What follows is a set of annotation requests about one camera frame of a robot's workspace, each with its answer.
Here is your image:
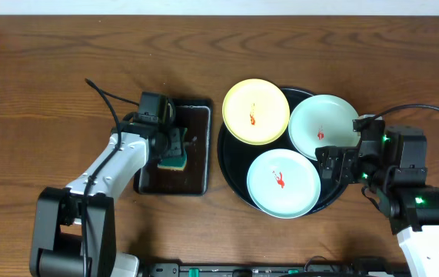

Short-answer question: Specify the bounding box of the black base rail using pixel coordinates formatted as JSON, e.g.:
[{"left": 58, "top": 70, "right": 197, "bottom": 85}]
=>
[{"left": 137, "top": 263, "right": 411, "bottom": 277}]

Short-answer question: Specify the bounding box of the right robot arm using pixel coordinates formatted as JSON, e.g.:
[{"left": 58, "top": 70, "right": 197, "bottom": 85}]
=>
[{"left": 315, "top": 122, "right": 439, "bottom": 276}]

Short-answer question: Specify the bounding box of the black rectangular water tray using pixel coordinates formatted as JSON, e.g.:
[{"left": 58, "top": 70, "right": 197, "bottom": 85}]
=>
[{"left": 133, "top": 98, "right": 212, "bottom": 196}]

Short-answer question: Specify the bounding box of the yellow plate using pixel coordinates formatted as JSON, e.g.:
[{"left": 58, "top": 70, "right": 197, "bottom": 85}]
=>
[{"left": 222, "top": 78, "right": 291, "bottom": 145}]

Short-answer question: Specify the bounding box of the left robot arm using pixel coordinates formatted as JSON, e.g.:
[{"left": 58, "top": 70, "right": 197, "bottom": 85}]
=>
[{"left": 29, "top": 112, "right": 186, "bottom": 276}]

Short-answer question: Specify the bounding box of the pale green plate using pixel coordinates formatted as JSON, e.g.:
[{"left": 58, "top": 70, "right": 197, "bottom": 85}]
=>
[{"left": 288, "top": 95, "right": 360, "bottom": 161}]

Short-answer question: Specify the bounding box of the green yellow sponge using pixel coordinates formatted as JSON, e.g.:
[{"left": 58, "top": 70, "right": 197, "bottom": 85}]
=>
[{"left": 158, "top": 127, "right": 188, "bottom": 171}]

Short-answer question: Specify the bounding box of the black round serving tray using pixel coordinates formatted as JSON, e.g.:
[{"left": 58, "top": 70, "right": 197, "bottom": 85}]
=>
[{"left": 218, "top": 88, "right": 345, "bottom": 215}]

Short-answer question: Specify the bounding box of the light blue plate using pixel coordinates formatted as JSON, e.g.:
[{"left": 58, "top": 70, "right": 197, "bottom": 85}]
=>
[{"left": 246, "top": 149, "right": 321, "bottom": 219}]

